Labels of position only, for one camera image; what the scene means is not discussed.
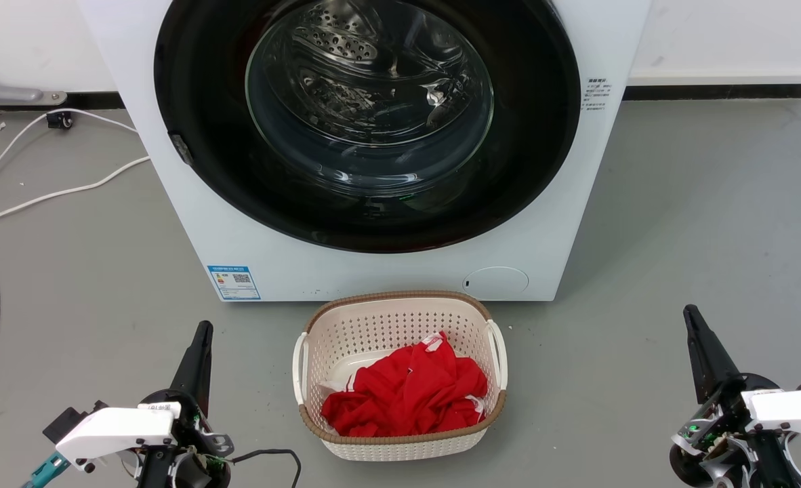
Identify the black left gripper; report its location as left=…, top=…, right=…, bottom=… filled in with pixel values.
left=135, top=321, right=236, bottom=488

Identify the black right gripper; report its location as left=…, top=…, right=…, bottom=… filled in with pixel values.
left=669, top=304, right=801, bottom=488

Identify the black round glass washer door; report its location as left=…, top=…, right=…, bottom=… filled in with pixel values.
left=154, top=0, right=581, bottom=254

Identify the white front-load washing machine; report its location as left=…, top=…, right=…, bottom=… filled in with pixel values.
left=77, top=0, right=652, bottom=302

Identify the blue energy label sticker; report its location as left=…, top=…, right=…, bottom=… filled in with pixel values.
left=207, top=265, right=262, bottom=301

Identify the cream perforated laundry basket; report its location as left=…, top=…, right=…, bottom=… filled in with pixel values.
left=292, top=291, right=509, bottom=462

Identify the red garment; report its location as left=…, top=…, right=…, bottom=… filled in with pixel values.
left=321, top=331, right=489, bottom=438

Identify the round white filter cover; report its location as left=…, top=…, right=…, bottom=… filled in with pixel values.
left=462, top=266, right=530, bottom=300

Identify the small printed text sticker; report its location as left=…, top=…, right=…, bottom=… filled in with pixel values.
left=582, top=77, right=613, bottom=113

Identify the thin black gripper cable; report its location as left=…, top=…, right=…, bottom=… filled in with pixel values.
left=228, top=448, right=302, bottom=488

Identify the teal cable connector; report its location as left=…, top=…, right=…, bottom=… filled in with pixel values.
left=21, top=453, right=70, bottom=488

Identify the white floor cable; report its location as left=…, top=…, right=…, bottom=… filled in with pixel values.
left=0, top=108, right=138, bottom=228
left=0, top=156, right=151, bottom=415

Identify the grey metal floor bracket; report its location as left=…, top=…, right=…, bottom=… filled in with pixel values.
left=0, top=71, right=68, bottom=108

